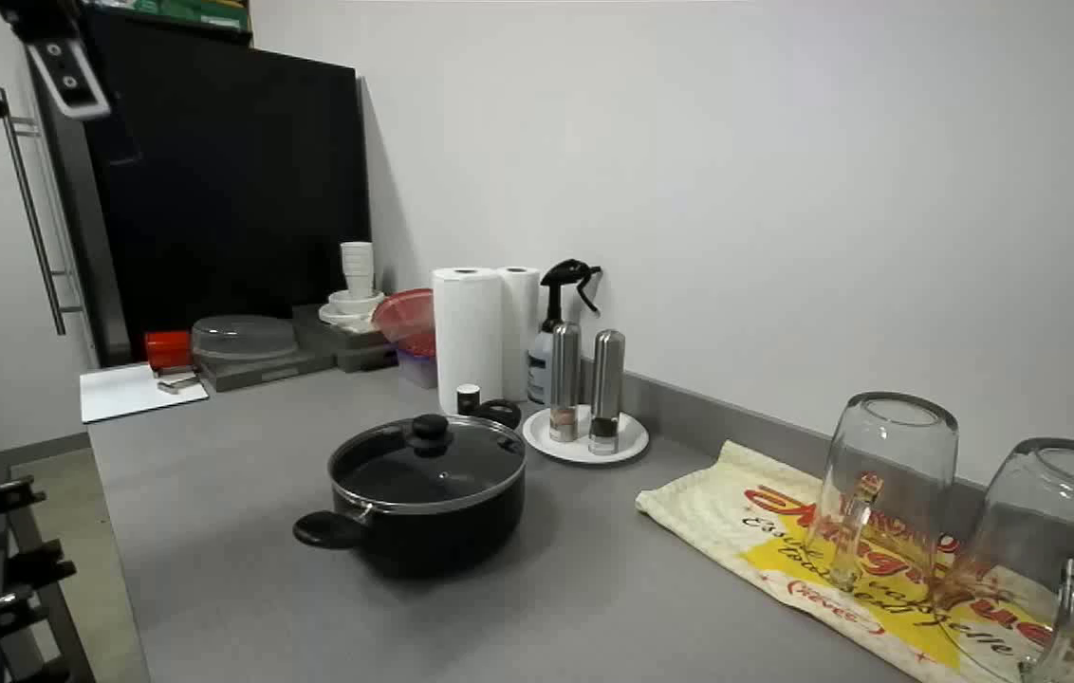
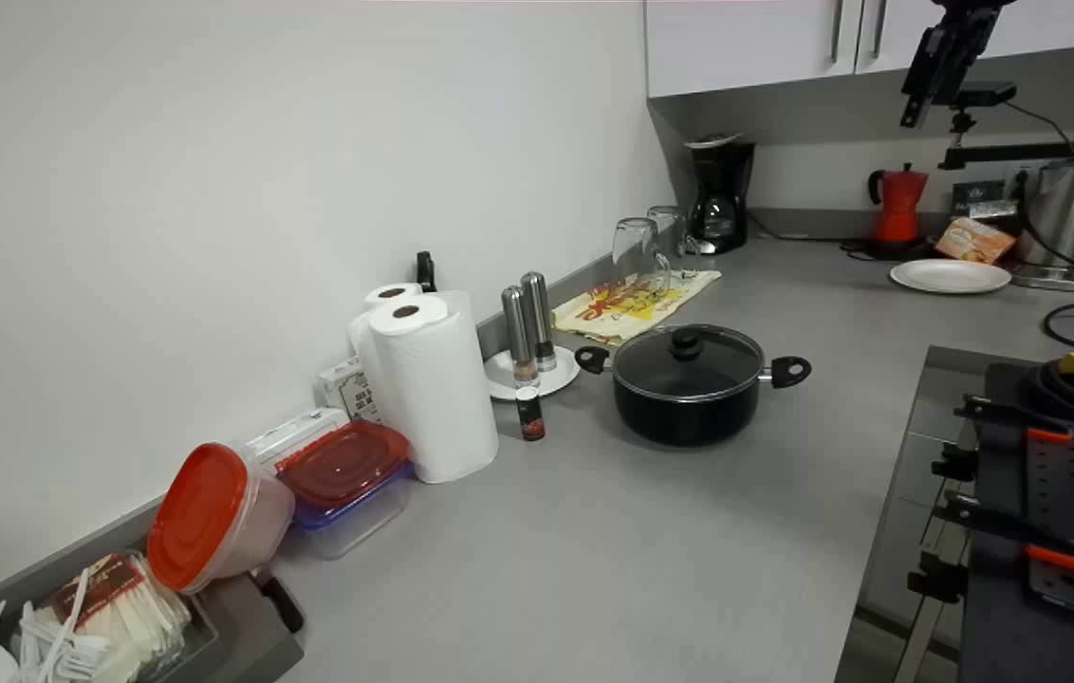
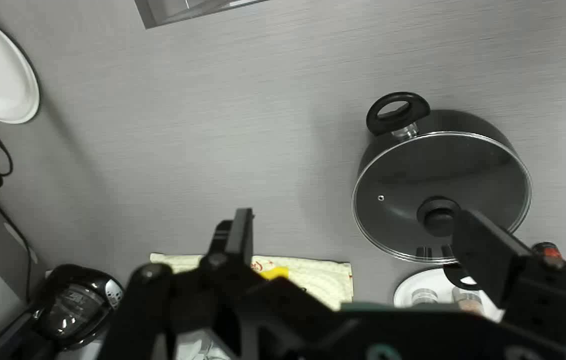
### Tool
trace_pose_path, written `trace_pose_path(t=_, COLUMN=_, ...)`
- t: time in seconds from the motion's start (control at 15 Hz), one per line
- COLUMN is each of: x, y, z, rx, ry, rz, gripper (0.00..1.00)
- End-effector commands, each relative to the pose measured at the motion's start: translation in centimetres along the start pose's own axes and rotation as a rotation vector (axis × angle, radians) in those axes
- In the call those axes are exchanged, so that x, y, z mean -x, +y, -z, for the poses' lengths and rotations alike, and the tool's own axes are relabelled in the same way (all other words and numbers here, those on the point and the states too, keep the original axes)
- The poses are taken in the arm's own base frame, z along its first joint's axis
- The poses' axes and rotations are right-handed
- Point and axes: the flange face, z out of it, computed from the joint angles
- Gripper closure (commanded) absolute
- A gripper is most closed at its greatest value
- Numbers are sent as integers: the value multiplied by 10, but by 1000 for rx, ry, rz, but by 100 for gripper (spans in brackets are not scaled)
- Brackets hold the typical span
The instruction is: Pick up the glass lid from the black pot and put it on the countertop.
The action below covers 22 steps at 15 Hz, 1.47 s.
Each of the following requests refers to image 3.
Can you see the glass pot lid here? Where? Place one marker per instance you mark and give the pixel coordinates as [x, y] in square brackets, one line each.
[406, 194]

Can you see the small white saucer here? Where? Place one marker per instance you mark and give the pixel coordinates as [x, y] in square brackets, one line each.
[430, 287]

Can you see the black cooking pot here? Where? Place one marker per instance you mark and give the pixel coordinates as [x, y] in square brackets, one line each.
[406, 114]

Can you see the printed kitchen towel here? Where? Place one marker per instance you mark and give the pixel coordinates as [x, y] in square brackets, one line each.
[327, 281]

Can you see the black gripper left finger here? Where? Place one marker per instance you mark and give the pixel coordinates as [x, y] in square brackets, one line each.
[233, 240]

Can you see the clear glass jar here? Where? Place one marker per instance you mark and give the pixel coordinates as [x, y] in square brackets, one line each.
[74, 304]

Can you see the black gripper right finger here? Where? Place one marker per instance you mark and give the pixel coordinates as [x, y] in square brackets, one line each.
[492, 256]

